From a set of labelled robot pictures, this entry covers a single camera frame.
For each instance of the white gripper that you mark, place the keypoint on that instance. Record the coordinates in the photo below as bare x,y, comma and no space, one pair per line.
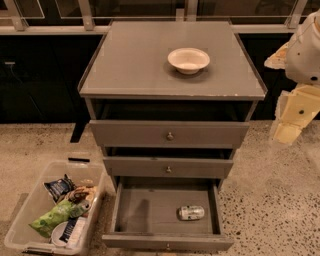
304,55

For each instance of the silver green 7up can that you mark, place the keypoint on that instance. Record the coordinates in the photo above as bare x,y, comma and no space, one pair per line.
191,212

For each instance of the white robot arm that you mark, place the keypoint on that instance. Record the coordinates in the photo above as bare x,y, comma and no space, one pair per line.
300,59

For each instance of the grey drawer cabinet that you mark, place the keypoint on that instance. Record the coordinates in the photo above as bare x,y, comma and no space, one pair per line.
131,79

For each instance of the grey top drawer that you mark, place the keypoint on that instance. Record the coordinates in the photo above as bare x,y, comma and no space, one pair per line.
169,134

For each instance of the grey drawer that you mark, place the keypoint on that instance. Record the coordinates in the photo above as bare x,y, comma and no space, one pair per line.
168,167
145,215
169,134

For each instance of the grey middle drawer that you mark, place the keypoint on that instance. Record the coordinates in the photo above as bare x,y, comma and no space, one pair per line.
168,167

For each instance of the grey bottom drawer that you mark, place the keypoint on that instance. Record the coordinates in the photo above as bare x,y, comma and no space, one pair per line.
145,215

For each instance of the green can in bin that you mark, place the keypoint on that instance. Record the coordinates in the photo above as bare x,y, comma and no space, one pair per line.
79,209

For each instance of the white ceramic bowl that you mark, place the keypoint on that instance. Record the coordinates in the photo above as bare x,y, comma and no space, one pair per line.
188,61

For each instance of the brown snack bag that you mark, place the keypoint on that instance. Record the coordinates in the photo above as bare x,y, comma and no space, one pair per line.
81,193

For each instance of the green snack bag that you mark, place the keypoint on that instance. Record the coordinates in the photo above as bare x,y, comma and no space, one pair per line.
46,223

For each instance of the dark blue chip bag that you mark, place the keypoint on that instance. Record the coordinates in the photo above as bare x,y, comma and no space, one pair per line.
60,187

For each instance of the white blue snack packet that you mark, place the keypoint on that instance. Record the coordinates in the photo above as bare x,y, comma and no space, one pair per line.
73,231

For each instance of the clear plastic storage bin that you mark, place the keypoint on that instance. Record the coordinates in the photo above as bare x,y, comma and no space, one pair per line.
22,237

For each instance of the white round container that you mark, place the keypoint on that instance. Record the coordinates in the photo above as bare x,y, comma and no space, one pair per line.
57,233

